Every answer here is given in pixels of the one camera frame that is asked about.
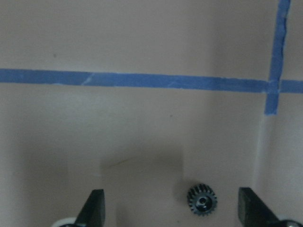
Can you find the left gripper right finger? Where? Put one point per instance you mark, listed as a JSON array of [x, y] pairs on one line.
[[253, 212]]

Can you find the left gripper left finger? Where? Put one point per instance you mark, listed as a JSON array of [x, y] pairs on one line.
[[92, 213]]

